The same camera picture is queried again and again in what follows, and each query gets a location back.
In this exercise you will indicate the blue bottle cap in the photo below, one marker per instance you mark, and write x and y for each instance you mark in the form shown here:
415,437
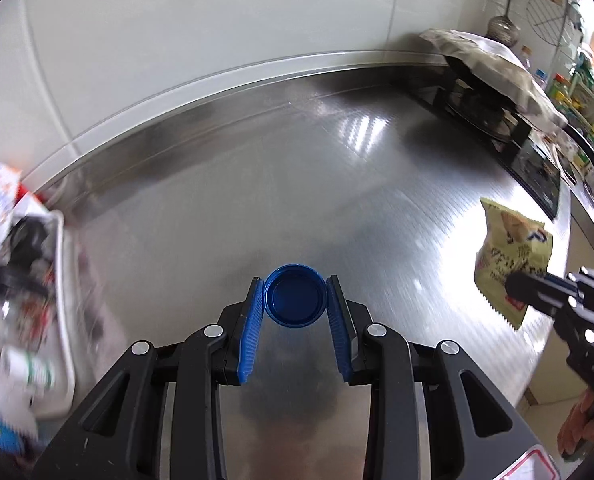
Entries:
293,296

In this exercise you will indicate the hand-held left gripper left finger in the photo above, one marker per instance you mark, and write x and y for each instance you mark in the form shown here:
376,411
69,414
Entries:
249,332

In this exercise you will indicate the grey cloth stove cover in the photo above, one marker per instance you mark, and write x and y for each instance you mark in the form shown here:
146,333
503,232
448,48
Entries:
492,60

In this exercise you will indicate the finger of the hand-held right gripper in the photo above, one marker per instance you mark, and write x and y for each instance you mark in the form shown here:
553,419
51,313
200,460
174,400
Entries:
532,292
562,282

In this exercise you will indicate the black gas stove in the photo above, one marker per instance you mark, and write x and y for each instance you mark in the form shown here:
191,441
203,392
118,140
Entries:
497,125

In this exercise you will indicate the person's right hand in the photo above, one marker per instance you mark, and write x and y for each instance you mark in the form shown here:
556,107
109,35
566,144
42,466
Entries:
584,422

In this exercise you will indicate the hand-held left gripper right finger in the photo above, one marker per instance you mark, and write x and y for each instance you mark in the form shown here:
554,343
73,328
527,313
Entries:
338,332

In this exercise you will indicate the slotted metal ladle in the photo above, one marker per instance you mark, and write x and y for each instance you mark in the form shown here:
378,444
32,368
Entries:
502,25

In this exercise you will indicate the glass jar with green label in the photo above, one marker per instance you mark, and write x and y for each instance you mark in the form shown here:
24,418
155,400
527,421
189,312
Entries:
32,370

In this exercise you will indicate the yellow snack wrapper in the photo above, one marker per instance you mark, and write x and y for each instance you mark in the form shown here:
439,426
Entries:
512,245

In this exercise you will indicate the white bag with red print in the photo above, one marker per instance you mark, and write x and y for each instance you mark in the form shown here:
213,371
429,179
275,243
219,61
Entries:
29,200

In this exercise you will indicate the metal tray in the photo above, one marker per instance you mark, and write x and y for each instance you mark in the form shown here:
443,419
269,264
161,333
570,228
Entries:
62,310

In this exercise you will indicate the row of condiment bottles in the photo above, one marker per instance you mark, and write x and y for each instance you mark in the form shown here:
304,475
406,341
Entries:
584,105

